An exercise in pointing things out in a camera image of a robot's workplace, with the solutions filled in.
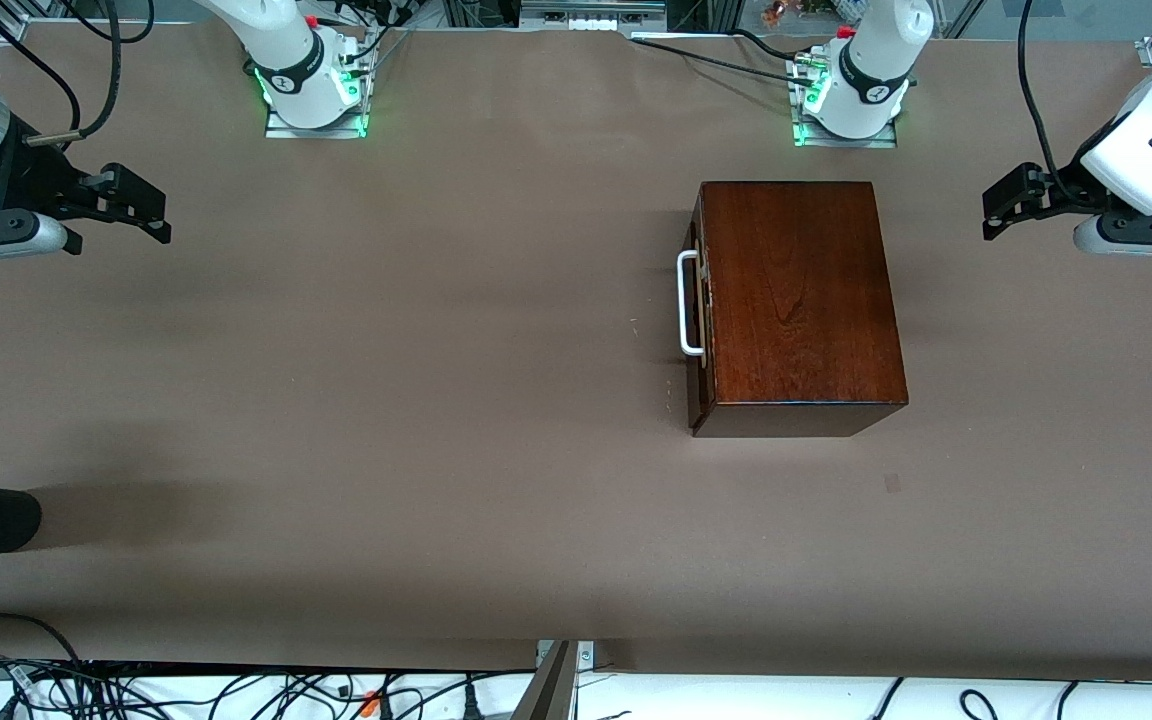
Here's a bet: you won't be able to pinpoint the wooden drawer with white handle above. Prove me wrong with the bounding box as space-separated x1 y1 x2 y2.
676 185 715 433

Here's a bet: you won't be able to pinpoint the dark brown wooden cabinet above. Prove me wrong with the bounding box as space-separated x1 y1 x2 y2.
688 180 909 438

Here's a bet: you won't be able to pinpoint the white power strip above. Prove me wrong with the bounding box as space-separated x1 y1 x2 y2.
521 0 667 33

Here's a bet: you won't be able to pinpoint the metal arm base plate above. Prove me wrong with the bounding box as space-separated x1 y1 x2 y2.
788 55 899 149
264 40 369 139

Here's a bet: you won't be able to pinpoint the tangled black cables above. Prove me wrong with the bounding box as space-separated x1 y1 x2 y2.
0 655 537 720

